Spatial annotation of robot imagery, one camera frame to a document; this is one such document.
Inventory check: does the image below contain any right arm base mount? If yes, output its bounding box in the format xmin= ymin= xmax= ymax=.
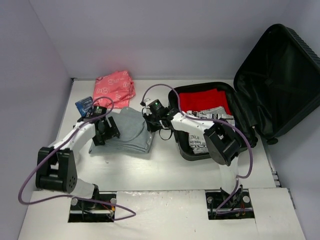
xmin=205 ymin=189 xmax=255 ymax=221

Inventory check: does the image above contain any black hard-shell suitcase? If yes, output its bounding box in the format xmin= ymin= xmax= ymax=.
xmin=168 ymin=23 xmax=320 ymax=147

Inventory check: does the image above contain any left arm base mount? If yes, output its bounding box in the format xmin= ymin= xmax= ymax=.
xmin=68 ymin=199 xmax=116 ymax=223

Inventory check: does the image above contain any black white newspaper-print garment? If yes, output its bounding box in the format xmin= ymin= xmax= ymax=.
xmin=186 ymin=106 xmax=235 ymax=155

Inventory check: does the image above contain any blue card packet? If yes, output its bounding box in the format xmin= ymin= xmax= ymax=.
xmin=75 ymin=96 xmax=93 ymax=117

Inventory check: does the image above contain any pink patterned garment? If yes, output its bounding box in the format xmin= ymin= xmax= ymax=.
xmin=92 ymin=70 xmax=136 ymax=109

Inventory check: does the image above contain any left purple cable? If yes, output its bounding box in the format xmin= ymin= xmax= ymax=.
xmin=18 ymin=96 xmax=137 ymax=222

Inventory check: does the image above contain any red garment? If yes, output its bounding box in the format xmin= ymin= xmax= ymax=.
xmin=179 ymin=89 xmax=232 ymax=115

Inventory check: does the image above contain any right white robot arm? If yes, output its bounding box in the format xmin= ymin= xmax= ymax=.
xmin=140 ymin=98 xmax=241 ymax=206

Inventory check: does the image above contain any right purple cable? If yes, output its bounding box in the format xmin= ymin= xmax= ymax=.
xmin=140 ymin=83 xmax=256 ymax=215

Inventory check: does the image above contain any purple cable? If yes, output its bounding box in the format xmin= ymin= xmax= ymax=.
xmin=140 ymin=83 xmax=256 ymax=215
xmin=18 ymin=96 xmax=137 ymax=222

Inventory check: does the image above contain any grey garment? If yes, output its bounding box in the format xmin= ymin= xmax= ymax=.
xmin=89 ymin=107 xmax=154 ymax=155

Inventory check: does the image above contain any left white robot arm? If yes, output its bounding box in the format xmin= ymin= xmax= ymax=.
xmin=35 ymin=106 xmax=120 ymax=210

